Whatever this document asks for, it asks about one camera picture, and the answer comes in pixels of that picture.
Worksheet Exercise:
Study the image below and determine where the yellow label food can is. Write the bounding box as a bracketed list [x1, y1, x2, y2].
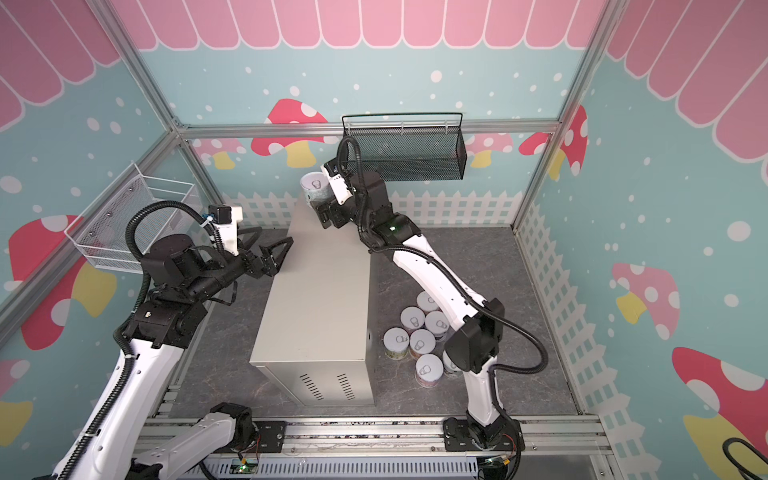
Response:
[416, 291, 440, 313]

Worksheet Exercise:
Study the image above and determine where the teal brown label can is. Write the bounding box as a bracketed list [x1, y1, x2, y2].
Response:
[424, 310, 451, 342]

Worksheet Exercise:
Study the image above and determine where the grey metal counter cabinet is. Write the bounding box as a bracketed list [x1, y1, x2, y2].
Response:
[250, 198, 376, 407]

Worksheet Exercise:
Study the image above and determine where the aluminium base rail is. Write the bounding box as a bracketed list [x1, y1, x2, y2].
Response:
[180, 415, 621, 479]

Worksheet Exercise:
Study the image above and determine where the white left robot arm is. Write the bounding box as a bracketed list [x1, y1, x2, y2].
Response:
[50, 200, 293, 479]

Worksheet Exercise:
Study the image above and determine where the red label food can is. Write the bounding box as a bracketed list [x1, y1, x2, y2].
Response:
[409, 329, 436, 359]

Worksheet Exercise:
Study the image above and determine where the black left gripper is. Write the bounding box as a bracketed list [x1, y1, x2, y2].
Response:
[184, 225, 293, 302]

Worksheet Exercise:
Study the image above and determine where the teal label floor can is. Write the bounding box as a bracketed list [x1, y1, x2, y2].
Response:
[442, 351, 463, 378]

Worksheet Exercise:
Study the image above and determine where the green label food can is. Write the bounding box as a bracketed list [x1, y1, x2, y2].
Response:
[382, 327, 410, 360]

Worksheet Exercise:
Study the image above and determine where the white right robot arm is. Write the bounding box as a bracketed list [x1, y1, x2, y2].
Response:
[316, 136, 549, 454]

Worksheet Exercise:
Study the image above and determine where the white lid can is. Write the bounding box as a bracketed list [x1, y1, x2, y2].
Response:
[400, 306, 426, 333]

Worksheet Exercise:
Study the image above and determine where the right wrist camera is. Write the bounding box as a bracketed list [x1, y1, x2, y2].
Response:
[321, 161, 354, 205]

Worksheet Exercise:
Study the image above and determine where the black mesh wall basket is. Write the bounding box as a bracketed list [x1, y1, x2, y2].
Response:
[337, 112, 468, 181]

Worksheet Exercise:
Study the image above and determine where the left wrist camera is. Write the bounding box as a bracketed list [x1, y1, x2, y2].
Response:
[208, 205, 243, 256]

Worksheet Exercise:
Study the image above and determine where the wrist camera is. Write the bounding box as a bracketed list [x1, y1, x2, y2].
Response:
[321, 161, 354, 205]
[208, 205, 243, 256]

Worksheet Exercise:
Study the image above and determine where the teal label food can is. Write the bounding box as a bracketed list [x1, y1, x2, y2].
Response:
[300, 172, 334, 208]

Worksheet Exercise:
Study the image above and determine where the black cable bottom right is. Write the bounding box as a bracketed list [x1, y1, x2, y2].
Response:
[721, 437, 768, 480]

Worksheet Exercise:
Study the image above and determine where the pink label food can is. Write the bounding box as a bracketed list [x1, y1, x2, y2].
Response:
[415, 354, 444, 388]

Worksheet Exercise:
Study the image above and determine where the white wire wall basket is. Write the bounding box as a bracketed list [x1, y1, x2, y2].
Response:
[64, 163, 204, 277]

